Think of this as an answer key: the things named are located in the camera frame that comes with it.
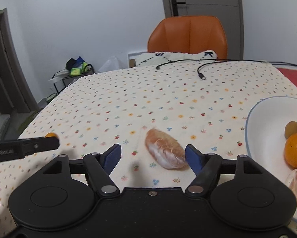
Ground large orange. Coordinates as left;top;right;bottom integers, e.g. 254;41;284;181
284;134;297;168

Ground white plate blue rim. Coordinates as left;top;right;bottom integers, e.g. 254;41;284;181
245;96;297;222

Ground white box behind chair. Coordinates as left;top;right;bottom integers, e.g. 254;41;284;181
127;51;146;68

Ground clear plastic bag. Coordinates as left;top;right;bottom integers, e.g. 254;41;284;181
98;56;128;73

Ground black side rack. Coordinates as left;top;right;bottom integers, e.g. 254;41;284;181
49;63;95;95

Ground grey door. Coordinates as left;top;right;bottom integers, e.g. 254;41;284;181
163;0;244;59

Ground black door handle lock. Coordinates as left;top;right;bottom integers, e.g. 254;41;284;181
171;0;186;17

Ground green and black bag pile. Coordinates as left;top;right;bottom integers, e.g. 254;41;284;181
65;57;88;76

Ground black usb cable left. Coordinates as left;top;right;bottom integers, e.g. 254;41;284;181
155;57;238;70

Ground white cushion black letters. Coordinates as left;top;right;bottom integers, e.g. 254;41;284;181
135;50;218;67

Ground dark doorway frame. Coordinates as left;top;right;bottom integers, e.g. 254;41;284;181
0;9;39;114

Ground brown longan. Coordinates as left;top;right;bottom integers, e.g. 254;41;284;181
285;121;297;139

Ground small pomelo segment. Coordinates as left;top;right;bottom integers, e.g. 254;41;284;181
145;128;187;170

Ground orange leather chair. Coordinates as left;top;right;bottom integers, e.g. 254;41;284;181
148;16;228;59

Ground black usb cable right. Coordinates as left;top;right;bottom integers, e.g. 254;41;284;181
197;59;297;81

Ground orange mandarin edge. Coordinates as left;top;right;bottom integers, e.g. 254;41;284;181
45;132;59;139

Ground black usb cable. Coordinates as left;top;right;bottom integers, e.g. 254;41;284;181
155;57;238;70
197;59;297;81

